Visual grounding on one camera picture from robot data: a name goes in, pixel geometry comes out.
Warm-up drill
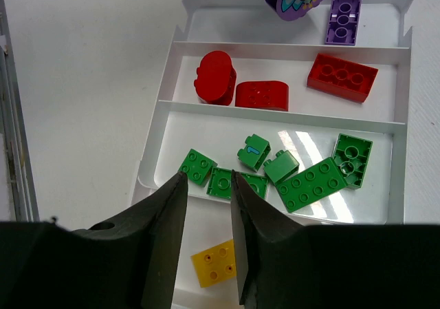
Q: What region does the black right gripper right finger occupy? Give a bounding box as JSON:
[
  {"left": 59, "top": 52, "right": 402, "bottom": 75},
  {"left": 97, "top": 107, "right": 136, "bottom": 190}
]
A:
[{"left": 231, "top": 172, "right": 439, "bottom": 308}]

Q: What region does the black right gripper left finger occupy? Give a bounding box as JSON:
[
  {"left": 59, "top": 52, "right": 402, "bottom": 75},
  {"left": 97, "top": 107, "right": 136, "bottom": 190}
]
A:
[{"left": 1, "top": 172, "right": 188, "bottom": 308}]

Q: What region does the yellow curved lego brick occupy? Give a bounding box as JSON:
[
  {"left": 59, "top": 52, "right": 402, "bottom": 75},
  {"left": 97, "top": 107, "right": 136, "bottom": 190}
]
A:
[{"left": 191, "top": 239, "right": 237, "bottom": 288}]

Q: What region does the green lego brick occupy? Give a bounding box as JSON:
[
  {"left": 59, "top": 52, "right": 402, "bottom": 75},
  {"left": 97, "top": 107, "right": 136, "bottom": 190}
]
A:
[
  {"left": 237, "top": 134, "right": 271, "bottom": 171},
  {"left": 263, "top": 150, "right": 300, "bottom": 186},
  {"left": 179, "top": 149, "right": 217, "bottom": 187}
]

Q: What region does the red lego brick stack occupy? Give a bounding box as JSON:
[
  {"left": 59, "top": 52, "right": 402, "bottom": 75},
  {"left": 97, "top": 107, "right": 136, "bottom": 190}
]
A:
[{"left": 307, "top": 53, "right": 378, "bottom": 103}]

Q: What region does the red wedge lego brick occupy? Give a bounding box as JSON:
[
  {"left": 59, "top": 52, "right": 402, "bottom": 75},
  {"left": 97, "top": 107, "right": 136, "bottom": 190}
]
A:
[{"left": 235, "top": 81, "right": 289, "bottom": 111}]

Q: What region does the red round lego brick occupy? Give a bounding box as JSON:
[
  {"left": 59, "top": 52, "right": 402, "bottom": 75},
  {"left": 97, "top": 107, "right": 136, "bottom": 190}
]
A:
[{"left": 194, "top": 50, "right": 237, "bottom": 106}]

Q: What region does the green studded lego plate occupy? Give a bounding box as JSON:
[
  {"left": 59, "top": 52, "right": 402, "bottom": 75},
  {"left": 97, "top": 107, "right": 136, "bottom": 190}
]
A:
[{"left": 332, "top": 134, "right": 373, "bottom": 190}]

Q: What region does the white divided sorting tray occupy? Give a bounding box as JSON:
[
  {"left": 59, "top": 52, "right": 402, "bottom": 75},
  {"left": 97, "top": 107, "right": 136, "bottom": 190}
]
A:
[{"left": 130, "top": 0, "right": 415, "bottom": 309}]

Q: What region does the aluminium table rail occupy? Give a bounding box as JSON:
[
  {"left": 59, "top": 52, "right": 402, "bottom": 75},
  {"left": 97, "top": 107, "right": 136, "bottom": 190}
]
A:
[{"left": 1, "top": 0, "right": 40, "bottom": 222}]

